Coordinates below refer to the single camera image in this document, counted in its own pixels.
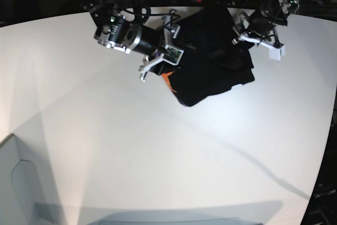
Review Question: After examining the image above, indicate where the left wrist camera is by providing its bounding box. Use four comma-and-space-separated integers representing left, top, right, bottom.
269, 45, 285, 61

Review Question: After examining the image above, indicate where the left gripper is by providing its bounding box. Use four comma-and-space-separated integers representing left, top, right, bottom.
232, 10, 284, 48

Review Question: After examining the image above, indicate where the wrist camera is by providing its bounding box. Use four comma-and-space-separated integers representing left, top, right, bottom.
163, 45, 184, 66
269, 45, 285, 61

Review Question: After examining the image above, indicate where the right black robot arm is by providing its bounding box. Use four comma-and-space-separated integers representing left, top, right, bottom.
79, 0, 184, 81

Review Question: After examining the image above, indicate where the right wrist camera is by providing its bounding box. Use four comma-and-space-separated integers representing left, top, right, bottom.
163, 45, 184, 66

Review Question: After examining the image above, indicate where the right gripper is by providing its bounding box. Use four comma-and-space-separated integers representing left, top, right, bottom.
131, 9, 181, 82

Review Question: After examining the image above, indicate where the black T-shirt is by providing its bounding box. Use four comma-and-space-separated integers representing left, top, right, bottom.
151, 5, 255, 107

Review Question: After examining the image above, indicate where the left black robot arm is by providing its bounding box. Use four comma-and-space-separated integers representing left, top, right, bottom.
232, 0, 300, 50

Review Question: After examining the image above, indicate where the grey robot base cover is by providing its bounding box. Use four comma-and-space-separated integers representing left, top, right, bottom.
1, 134, 56, 224

